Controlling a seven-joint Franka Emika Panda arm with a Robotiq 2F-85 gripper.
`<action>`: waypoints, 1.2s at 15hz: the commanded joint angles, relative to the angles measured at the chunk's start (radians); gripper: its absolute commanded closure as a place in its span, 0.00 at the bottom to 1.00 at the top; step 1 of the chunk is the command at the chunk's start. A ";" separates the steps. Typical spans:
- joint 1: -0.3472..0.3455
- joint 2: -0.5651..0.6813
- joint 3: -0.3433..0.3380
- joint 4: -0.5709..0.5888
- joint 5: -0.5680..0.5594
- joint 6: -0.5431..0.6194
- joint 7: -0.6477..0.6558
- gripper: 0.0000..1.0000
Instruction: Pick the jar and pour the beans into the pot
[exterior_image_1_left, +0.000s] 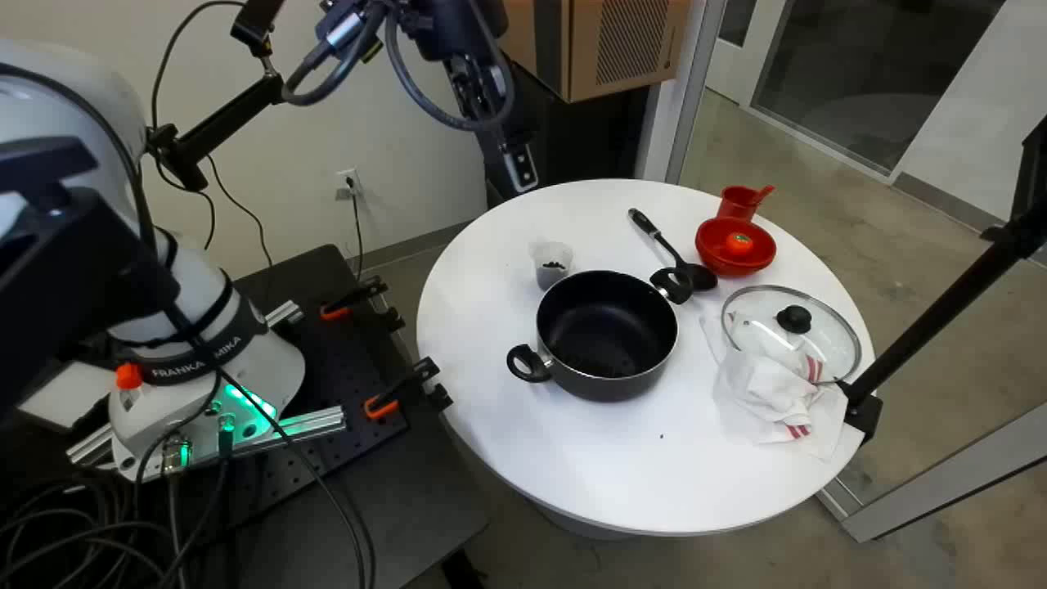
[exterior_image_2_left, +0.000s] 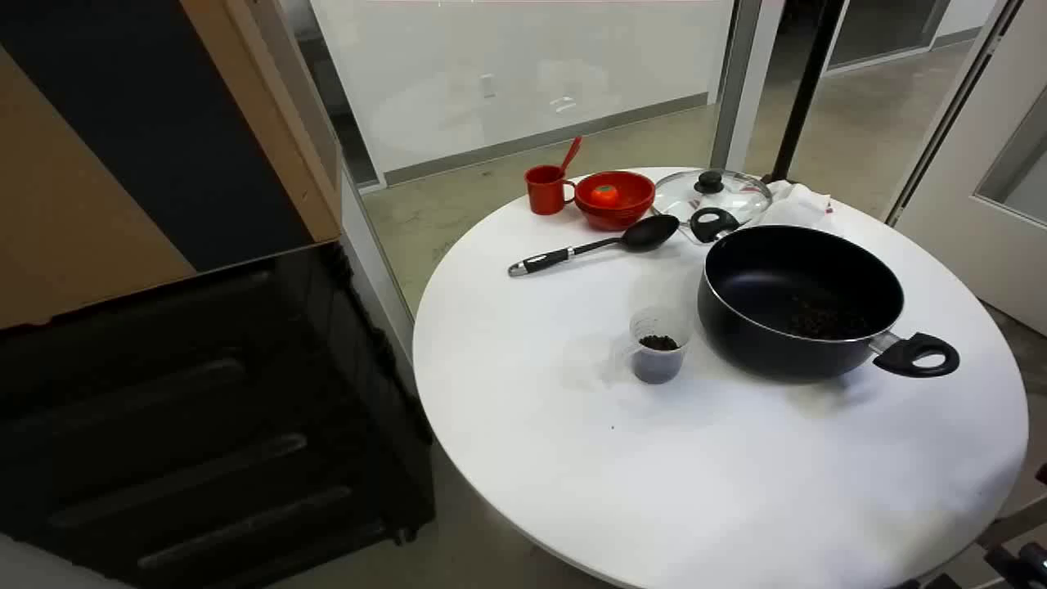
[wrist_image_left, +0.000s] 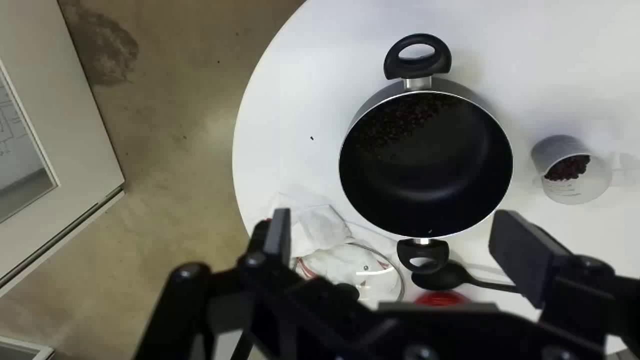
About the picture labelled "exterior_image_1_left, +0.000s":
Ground red measuring cup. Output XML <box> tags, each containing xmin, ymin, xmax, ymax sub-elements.
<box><xmin>721</xmin><ymin>187</ymin><xmax>768</xmax><ymax>219</ymax></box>

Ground bundle of black cables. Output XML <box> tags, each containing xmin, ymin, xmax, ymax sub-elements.
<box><xmin>0</xmin><ymin>437</ymin><xmax>380</xmax><ymax>589</ymax></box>

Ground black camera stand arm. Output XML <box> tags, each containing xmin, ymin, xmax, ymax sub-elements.
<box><xmin>147</xmin><ymin>0</ymin><xmax>285</xmax><ymax>192</ymax></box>

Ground black orange clamp lower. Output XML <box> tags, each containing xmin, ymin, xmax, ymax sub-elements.
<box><xmin>362</xmin><ymin>356</ymin><xmax>451</xmax><ymax>424</ymax></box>

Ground black orange clamp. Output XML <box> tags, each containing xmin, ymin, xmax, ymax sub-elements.
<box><xmin>362</xmin><ymin>356</ymin><xmax>451</xmax><ymax>424</ymax></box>
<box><xmin>316</xmin><ymin>278</ymin><xmax>405</xmax><ymax>333</ymax></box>

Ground black ladle spoon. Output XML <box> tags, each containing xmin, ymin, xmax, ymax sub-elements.
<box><xmin>627</xmin><ymin>211</ymin><xmax>716</xmax><ymax>306</ymax></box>

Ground glass pot lid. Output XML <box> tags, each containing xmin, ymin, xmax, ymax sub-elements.
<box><xmin>721</xmin><ymin>284</ymin><xmax>861</xmax><ymax>387</ymax></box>

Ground black cooking pot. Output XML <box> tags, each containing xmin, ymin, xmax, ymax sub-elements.
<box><xmin>505</xmin><ymin>272</ymin><xmax>677</xmax><ymax>403</ymax></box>

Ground black orange clamp upper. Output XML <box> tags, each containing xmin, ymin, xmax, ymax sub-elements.
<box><xmin>316</xmin><ymin>278</ymin><xmax>405</xmax><ymax>333</ymax></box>

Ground dark coffee beans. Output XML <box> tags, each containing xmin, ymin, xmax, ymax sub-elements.
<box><xmin>539</xmin><ymin>259</ymin><xmax>565</xmax><ymax>272</ymax></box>

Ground clear plastic measuring jar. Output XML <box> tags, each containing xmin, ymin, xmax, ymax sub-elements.
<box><xmin>530</xmin><ymin>242</ymin><xmax>574</xmax><ymax>288</ymax></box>

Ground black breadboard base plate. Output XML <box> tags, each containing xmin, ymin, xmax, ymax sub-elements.
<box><xmin>3</xmin><ymin>247</ymin><xmax>488</xmax><ymax>589</ymax></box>

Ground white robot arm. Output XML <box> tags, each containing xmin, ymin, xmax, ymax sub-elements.
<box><xmin>0</xmin><ymin>0</ymin><xmax>516</xmax><ymax>479</ymax></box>

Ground black tripod pole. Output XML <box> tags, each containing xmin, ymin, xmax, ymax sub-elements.
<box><xmin>842</xmin><ymin>117</ymin><xmax>1047</xmax><ymax>440</ymax></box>

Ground wall power outlet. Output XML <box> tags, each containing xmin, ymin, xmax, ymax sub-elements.
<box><xmin>336</xmin><ymin>171</ymin><xmax>362</xmax><ymax>199</ymax></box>

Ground round white table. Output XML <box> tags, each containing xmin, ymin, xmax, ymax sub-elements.
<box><xmin>417</xmin><ymin>179</ymin><xmax>861</xmax><ymax>536</ymax></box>

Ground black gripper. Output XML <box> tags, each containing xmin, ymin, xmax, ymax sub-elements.
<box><xmin>481</xmin><ymin>111</ymin><xmax>539</xmax><ymax>198</ymax></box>

